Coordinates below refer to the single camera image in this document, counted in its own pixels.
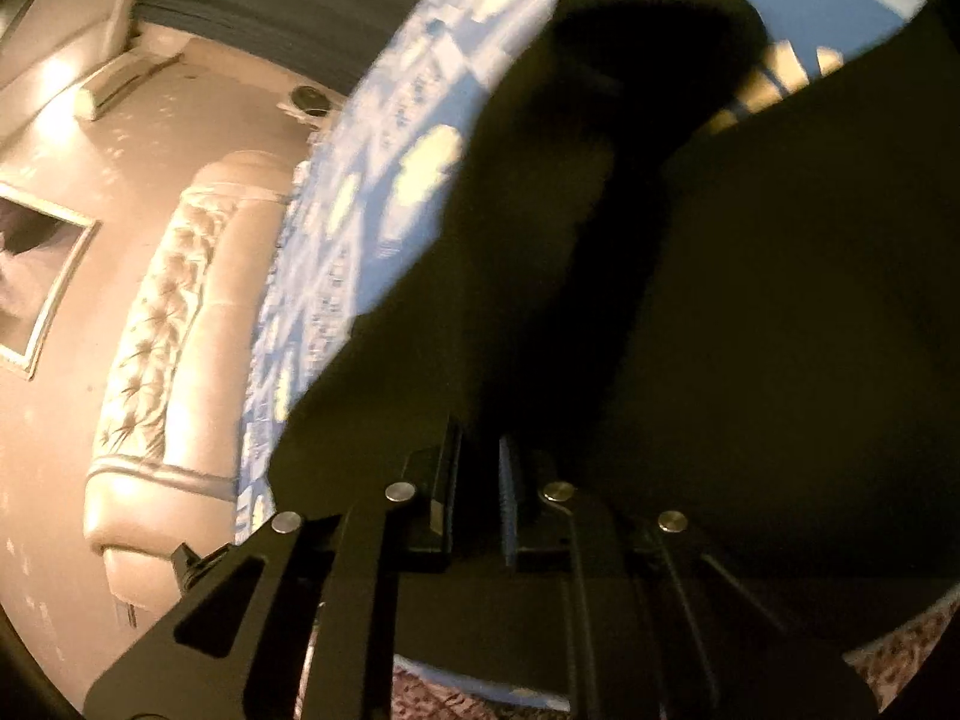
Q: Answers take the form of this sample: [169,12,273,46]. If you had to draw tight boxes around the cream tufted headboard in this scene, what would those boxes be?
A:
[83,149,295,614]

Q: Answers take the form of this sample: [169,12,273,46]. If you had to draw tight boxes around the white wall air conditioner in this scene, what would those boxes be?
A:
[73,50,179,122]

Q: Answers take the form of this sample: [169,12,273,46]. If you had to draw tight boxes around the blue patterned bed sheet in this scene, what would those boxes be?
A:
[235,0,923,539]

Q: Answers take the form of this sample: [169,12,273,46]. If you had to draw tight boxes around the black pants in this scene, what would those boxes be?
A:
[268,0,958,655]

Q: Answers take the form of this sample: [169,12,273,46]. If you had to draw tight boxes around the framed wall picture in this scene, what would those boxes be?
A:
[2,182,99,380]

